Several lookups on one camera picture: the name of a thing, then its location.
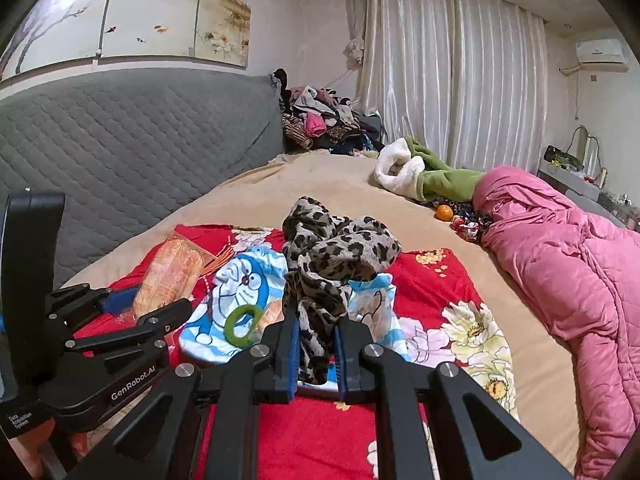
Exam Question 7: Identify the white striped curtain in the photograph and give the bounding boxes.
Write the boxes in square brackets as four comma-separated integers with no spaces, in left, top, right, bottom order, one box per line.
[347,0,548,170]

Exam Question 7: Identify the large bread package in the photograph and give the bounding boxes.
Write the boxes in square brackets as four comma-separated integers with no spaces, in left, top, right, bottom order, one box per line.
[257,299,284,335]

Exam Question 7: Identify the leopard print scrunchie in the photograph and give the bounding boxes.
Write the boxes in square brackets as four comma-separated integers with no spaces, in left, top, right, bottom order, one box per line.
[282,196,401,385]

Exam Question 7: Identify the orange fruit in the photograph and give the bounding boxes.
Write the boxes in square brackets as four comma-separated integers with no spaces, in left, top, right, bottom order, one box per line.
[435,204,454,222]

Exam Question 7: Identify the cluttered side desk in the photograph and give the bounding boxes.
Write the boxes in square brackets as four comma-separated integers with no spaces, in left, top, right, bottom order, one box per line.
[537,125,639,232]

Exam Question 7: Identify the beige bed sheet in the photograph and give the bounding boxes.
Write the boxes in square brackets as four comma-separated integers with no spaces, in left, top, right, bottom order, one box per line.
[69,151,582,470]

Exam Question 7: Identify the green fuzzy hair scrunchie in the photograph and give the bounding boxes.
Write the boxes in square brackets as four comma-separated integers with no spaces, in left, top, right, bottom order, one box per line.
[224,304,262,349]

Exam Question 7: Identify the grey quilted headboard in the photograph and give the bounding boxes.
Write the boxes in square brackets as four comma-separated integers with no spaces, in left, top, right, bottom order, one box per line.
[1,68,284,284]

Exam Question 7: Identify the floral wall painting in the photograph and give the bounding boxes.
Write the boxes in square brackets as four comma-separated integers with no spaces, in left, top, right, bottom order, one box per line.
[1,0,250,79]

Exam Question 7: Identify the small bread package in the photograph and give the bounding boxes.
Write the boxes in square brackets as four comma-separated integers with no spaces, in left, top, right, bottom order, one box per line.
[119,232,217,322]

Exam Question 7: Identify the green and white garment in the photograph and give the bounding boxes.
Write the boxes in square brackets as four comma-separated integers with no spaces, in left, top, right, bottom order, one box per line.
[373,136,484,203]

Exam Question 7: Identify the pile of clothes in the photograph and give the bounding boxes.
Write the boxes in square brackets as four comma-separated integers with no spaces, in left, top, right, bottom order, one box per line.
[271,68,386,156]

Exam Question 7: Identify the beige sheer scrunchie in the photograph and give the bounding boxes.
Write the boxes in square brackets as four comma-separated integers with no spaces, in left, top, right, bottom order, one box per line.
[348,286,395,341]

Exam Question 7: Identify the pink quilted comforter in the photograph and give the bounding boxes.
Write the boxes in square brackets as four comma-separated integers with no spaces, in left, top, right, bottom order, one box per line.
[473,166,639,479]

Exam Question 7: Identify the white air conditioner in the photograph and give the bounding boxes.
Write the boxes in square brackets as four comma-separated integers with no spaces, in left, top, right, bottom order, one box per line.
[558,38,629,77]

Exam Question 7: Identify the blue striped cartoon tray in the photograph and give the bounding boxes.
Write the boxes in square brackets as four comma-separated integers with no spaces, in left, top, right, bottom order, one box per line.
[179,244,411,364]

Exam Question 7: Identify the red floral blanket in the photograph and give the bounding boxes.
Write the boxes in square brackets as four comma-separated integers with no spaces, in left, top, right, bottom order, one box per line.
[74,223,522,480]

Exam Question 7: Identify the colourful snack wrappers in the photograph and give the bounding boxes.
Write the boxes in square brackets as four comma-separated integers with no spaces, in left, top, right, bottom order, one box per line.
[450,203,494,245]

